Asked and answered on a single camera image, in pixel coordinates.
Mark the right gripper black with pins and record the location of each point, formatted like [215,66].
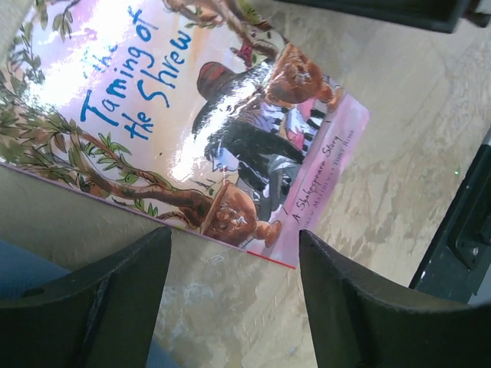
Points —
[456,266]

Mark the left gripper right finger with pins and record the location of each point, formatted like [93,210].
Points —
[359,318]

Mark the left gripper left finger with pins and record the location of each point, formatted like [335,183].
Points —
[101,315]

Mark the pink book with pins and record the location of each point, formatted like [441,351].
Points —
[198,114]

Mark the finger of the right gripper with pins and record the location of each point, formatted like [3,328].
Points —
[431,15]

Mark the blue grey backpack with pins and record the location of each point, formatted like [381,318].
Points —
[22,270]

